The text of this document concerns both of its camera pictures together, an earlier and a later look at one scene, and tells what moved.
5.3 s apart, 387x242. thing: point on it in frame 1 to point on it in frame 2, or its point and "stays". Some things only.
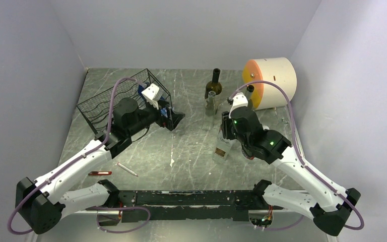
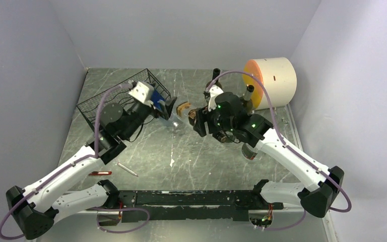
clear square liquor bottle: [222, 148] to [181, 109]
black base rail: [190, 205] stays
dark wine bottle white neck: [249, 91] stays
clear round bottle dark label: [249, 153] stays
